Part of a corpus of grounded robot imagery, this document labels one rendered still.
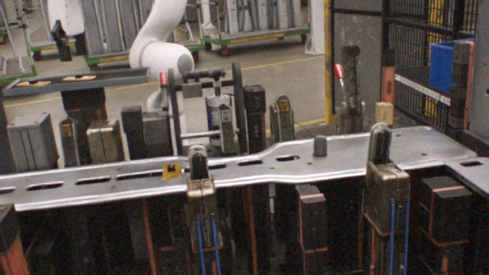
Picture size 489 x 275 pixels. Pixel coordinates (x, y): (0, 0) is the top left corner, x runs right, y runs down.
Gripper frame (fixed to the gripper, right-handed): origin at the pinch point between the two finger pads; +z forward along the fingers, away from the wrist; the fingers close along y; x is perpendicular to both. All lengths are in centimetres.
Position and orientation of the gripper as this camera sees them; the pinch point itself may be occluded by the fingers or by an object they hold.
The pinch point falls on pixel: (74, 54)
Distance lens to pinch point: 137.9
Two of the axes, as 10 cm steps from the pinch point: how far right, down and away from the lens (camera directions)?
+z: 0.7, 9.4, 3.3
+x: 9.9, -0.2, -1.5
